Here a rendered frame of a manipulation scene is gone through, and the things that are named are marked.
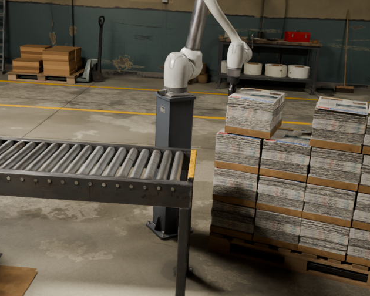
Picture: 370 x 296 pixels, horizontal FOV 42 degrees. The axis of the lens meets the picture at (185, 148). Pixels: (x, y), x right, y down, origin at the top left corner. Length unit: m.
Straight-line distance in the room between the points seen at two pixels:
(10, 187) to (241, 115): 1.39
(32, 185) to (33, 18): 7.81
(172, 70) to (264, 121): 0.69
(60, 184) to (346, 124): 1.58
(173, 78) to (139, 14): 6.45
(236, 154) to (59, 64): 6.20
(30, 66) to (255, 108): 6.54
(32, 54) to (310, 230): 7.22
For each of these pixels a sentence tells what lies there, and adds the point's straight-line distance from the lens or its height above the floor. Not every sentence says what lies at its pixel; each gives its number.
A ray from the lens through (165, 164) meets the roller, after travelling 2.50.
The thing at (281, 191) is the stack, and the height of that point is 0.52.
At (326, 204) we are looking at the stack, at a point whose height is 0.50.
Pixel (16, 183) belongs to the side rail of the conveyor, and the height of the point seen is 0.75.
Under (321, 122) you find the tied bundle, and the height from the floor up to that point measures 0.98.
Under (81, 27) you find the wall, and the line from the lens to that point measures 9.77.
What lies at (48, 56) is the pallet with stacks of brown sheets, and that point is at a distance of 8.89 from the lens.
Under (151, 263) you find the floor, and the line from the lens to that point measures 3.15.
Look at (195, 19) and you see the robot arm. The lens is 3.28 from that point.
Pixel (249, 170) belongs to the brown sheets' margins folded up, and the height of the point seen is 0.62.
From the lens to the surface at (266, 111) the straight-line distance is 2.90.
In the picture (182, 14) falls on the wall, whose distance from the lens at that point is 9.44.
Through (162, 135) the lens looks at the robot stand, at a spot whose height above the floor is 0.72.
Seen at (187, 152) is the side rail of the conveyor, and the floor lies 0.79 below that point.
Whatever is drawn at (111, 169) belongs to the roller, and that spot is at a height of 0.80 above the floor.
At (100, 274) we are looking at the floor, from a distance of 3.06.
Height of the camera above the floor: 1.66
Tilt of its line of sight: 18 degrees down
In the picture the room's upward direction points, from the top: 3 degrees clockwise
